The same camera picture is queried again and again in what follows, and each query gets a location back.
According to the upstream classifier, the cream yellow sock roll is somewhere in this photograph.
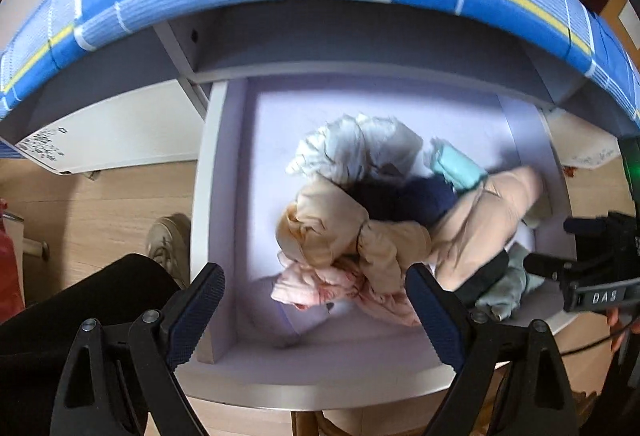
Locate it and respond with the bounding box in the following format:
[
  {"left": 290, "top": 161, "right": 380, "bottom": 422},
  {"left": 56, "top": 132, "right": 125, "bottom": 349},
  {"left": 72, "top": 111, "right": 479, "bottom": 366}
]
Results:
[{"left": 522, "top": 192, "right": 553, "bottom": 230}]

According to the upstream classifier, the red fabric bag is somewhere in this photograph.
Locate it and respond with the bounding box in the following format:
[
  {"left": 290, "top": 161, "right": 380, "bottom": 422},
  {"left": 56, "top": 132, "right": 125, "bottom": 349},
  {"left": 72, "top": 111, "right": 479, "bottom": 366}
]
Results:
[{"left": 0, "top": 200, "right": 25, "bottom": 322}]

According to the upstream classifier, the white sneaker shoe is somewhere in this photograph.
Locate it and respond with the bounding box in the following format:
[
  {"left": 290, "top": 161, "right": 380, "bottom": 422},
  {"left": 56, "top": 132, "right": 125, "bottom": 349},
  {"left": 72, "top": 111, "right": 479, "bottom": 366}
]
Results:
[{"left": 146, "top": 213, "right": 191, "bottom": 289}]

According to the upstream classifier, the black folded sock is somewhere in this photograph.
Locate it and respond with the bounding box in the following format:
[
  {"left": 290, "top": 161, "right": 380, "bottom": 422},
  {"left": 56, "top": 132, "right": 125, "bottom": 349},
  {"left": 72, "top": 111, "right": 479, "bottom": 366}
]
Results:
[{"left": 454, "top": 249, "right": 509, "bottom": 308}]

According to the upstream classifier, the white low cabinet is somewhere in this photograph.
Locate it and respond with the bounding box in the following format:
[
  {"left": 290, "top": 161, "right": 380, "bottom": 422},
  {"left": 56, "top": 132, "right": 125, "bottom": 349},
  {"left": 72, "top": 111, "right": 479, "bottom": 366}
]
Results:
[{"left": 1, "top": 0, "right": 636, "bottom": 175}]

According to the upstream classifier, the black cable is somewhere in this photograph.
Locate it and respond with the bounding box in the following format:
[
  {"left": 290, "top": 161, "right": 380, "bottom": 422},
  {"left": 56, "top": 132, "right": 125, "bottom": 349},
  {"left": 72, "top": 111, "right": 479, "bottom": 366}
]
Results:
[{"left": 556, "top": 314, "right": 637, "bottom": 358}]

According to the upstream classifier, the pink floral garment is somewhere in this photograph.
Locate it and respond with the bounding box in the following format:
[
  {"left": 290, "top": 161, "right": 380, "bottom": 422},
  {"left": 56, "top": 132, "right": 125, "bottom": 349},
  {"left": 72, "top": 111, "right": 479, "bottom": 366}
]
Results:
[{"left": 271, "top": 252, "right": 420, "bottom": 328}]

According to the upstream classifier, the black trouser leg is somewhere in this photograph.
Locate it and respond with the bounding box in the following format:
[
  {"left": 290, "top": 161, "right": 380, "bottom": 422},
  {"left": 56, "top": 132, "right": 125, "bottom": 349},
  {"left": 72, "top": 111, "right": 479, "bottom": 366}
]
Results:
[{"left": 1, "top": 254, "right": 179, "bottom": 435}]

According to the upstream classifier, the navy blue garment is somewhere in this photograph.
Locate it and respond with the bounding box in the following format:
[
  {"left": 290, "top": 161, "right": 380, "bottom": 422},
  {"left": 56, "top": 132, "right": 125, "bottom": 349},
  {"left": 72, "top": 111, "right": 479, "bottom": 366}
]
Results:
[{"left": 346, "top": 175, "right": 458, "bottom": 228}]

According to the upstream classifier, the tan beige garment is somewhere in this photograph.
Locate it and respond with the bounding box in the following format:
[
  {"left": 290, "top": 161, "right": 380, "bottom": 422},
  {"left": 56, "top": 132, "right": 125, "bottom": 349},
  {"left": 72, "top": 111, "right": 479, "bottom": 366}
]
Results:
[{"left": 426, "top": 166, "right": 544, "bottom": 291}]

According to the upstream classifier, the pale green cloth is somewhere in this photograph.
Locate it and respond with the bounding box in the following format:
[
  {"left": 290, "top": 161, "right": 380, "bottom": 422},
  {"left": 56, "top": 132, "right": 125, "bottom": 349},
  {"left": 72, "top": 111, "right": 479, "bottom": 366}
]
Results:
[{"left": 475, "top": 243, "right": 544, "bottom": 321}]

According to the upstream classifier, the open white drawer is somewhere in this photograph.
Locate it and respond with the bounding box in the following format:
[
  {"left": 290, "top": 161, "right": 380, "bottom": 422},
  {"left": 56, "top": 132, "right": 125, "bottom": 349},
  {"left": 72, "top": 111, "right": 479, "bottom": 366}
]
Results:
[{"left": 177, "top": 75, "right": 575, "bottom": 411}]

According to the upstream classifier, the person right hand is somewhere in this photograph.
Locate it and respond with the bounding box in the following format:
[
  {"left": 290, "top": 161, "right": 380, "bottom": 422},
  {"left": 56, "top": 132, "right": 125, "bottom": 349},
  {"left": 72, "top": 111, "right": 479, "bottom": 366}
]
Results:
[{"left": 606, "top": 308, "right": 639, "bottom": 352}]

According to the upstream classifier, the white grey garment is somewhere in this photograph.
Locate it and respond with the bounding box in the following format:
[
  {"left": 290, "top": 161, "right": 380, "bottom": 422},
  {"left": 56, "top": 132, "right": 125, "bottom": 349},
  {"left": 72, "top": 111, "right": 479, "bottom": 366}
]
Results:
[{"left": 285, "top": 114, "right": 423, "bottom": 188}]

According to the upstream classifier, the teal cloth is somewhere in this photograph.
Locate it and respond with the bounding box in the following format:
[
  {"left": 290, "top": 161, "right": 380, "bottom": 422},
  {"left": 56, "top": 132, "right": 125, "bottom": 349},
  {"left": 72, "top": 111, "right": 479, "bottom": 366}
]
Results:
[{"left": 425, "top": 138, "right": 488, "bottom": 193}]

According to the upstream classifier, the beige cream garment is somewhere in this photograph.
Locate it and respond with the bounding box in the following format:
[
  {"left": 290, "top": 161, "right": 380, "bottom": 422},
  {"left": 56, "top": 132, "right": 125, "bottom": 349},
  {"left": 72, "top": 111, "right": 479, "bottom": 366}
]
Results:
[{"left": 276, "top": 176, "right": 432, "bottom": 295}]

